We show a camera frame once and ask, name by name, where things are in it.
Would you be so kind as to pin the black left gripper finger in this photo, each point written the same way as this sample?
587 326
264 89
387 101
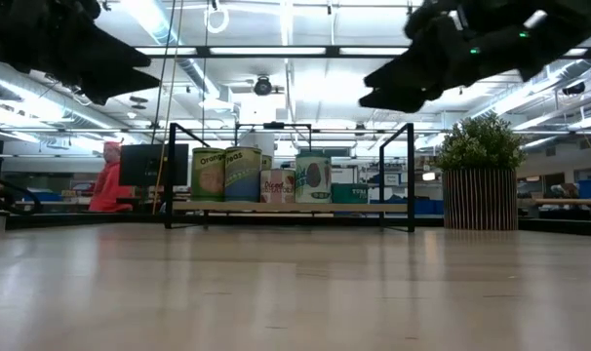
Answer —
110 53
115 85

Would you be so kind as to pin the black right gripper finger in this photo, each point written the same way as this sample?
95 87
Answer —
422 63
403 99

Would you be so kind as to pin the short teal tuna can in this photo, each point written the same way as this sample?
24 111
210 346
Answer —
349 193

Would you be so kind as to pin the tall white mixed vegetables can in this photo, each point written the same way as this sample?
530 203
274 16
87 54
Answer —
312 180

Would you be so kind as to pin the tall green orange can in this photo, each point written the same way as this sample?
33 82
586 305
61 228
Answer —
208 180

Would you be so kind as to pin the tall yellowish label can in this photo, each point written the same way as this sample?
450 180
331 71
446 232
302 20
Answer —
266 163

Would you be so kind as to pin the diced tomatoes can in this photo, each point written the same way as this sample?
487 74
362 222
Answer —
277 187

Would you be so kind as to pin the tall blue-yellow peas can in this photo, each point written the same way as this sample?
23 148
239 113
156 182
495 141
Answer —
242 180

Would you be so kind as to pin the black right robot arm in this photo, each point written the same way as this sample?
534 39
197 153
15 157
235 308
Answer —
568 24

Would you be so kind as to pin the black monitor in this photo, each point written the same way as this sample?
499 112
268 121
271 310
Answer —
144 166

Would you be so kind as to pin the black overhead rig beam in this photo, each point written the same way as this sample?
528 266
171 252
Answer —
203 51

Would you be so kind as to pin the person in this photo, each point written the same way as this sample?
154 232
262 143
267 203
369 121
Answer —
107 190

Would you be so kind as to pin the potted plant in ribbed pot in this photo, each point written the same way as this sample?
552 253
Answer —
480 200

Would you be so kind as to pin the wooden background bench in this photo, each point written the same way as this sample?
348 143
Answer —
568 201

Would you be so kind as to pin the silver ceiling air duct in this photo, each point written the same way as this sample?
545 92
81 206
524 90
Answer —
154 19

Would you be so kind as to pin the black round ceiling camera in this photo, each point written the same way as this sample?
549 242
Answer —
263 86

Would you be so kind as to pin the black aluminium table frame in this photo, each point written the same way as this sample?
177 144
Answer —
81 222

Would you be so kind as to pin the wooden shelf with black frame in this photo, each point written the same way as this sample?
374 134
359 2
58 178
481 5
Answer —
276 206

